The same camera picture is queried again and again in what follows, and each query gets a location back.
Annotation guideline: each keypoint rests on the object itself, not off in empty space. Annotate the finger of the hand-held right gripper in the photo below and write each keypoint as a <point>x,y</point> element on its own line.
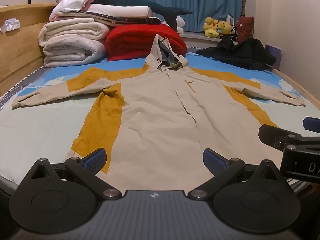
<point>270,133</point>
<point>312,125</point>

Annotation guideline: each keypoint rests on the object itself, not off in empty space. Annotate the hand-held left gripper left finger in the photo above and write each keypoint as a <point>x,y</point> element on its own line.
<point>96,159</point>

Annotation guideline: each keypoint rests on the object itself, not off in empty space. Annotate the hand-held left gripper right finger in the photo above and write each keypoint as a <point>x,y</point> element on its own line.
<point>213,160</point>

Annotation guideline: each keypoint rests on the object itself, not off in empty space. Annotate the beige and yellow hooded jacket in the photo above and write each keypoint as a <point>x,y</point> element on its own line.
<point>155,110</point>

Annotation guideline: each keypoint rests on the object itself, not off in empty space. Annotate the black clothes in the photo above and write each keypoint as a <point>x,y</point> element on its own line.
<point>240,53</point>

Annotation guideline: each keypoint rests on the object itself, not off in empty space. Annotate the white folded clothes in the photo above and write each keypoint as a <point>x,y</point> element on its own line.
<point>120,10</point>

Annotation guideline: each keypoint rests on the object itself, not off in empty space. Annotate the blue and white printed bedsheet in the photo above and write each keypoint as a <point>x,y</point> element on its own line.
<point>37,135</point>

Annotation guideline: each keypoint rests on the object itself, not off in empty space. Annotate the purple box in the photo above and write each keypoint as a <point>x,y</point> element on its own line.
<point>273,55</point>

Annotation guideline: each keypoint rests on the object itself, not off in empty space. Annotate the dark red pillow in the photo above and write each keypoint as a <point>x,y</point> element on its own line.
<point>245,28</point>

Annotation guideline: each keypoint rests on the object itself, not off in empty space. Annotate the white textured folded quilt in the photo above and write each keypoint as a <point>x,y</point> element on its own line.
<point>70,52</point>

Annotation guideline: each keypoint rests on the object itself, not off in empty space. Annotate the yellow plush toy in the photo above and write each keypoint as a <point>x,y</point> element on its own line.
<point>225,27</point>
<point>210,28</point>

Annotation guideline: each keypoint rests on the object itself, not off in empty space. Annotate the red folded blanket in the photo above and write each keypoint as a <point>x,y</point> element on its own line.
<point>135,42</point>

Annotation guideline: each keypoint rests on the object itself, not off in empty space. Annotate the cream folded quilt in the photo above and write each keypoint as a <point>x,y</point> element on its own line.
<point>72,31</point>

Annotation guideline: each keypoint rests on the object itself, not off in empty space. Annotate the white plush toy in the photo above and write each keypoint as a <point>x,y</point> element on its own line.
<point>180,25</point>

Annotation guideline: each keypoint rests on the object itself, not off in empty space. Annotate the white tissue pack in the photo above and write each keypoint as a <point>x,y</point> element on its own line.
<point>11,25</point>

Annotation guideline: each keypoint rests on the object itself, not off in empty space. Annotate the pink and white cloth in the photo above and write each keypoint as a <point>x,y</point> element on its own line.
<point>72,1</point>

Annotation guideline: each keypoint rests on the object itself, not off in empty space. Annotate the dark teal shark plush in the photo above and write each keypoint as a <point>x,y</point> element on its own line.
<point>130,0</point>

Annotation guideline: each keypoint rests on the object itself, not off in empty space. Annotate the wooden bed frame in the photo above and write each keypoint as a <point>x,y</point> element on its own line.
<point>20,55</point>

